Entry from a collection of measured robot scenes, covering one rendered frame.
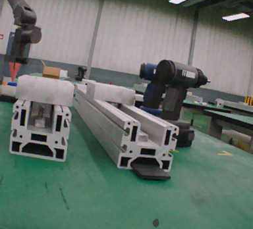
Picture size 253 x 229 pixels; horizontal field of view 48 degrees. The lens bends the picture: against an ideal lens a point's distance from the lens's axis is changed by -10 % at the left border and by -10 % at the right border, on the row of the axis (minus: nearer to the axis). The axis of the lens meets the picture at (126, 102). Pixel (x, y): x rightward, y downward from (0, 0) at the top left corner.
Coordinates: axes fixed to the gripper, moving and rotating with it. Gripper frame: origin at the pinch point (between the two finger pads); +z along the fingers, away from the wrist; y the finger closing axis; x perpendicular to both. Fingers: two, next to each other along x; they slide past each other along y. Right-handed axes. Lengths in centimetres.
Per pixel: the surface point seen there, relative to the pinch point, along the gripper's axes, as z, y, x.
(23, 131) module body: 4, 11, -68
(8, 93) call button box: 5.1, -0.6, -4.1
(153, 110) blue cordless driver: 1, 50, -18
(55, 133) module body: 3, 16, -68
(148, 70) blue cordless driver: -11, 46, -18
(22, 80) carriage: -4, 9, -61
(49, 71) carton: 0, 15, 232
